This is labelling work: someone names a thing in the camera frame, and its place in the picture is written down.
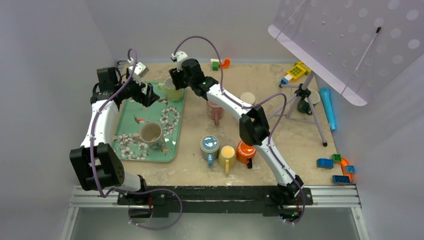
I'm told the light green mug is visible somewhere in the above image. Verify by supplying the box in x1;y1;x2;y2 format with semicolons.
158;77;183;102

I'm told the tan floral mug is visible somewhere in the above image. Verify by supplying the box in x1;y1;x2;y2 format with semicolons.
132;122;165;151

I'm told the pink mug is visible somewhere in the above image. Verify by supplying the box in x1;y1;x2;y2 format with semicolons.
206;100;225;127

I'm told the blue mug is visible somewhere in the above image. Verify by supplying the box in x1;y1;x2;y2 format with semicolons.
200;135;220;168

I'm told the beige floral mug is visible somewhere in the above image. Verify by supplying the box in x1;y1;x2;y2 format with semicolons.
239;92;256;105

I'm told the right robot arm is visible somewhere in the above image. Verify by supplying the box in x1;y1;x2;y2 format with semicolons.
169;56;307;204

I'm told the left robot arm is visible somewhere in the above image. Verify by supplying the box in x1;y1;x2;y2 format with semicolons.
69;62;159;205

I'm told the yellow mug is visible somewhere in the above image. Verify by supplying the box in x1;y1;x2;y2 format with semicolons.
218;145;237;176

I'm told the orange mug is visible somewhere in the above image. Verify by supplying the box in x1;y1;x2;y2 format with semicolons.
236;141;257;169

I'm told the green floral tray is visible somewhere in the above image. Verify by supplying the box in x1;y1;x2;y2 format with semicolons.
111;82;185;163

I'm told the orange green block toy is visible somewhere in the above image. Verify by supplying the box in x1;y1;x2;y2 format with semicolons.
210;58;231;71

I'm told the tripod stand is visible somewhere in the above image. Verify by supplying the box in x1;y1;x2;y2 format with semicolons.
267;71;328;147

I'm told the blue cylinder toy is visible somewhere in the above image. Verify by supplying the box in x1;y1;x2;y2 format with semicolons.
319;87;337;131

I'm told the green brick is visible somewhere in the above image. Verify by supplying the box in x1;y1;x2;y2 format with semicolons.
331;154;343;163

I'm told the perforated white panel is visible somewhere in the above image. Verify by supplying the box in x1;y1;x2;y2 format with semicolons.
268;0;424;106

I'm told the dark blue brick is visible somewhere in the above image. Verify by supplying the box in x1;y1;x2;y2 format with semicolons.
332;175;351;185

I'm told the cyan brick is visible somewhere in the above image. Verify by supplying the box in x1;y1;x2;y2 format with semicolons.
344;165;356;174

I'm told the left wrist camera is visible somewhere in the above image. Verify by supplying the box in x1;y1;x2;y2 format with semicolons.
127;62;149;84

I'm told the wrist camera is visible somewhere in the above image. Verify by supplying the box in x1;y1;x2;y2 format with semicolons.
170;50;188;72
127;62;149;84

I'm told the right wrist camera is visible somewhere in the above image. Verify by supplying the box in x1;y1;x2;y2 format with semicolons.
170;50;188;72

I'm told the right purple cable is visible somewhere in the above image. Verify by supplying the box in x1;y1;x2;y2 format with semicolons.
171;35;307;226

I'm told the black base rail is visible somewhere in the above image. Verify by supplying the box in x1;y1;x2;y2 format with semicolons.
117;185;314;219

